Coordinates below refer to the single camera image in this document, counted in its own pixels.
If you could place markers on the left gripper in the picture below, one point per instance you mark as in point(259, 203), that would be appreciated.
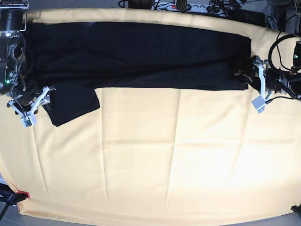
point(247, 72)

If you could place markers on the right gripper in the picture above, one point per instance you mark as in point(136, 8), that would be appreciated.
point(28, 99)

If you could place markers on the black T-shirt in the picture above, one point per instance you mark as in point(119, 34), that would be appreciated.
point(78, 58)

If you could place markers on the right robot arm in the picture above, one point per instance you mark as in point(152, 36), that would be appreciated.
point(13, 22)

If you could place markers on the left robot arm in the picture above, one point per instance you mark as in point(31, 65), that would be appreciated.
point(289, 80)

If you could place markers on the black box behind table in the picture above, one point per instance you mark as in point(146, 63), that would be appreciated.
point(249, 17)

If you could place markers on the black red table clamp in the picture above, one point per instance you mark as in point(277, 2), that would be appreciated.
point(8, 196)

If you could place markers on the white power strip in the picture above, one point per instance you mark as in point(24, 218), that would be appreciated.
point(188, 8)

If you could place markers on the black clamp at right corner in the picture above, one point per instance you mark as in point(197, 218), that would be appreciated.
point(297, 210)

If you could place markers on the yellow table cloth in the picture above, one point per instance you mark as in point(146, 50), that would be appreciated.
point(158, 157)

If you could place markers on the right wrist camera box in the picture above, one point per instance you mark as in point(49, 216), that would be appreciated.
point(29, 120)

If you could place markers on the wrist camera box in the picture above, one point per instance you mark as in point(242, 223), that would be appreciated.
point(259, 104)
point(29, 120)

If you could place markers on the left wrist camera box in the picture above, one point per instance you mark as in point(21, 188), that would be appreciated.
point(259, 104)

